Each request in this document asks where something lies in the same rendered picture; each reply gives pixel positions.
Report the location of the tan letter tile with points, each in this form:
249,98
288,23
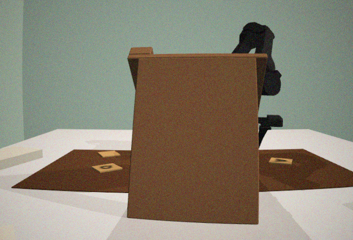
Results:
108,154
106,168
284,161

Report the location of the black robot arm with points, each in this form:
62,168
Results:
260,37

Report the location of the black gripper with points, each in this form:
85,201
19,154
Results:
267,123

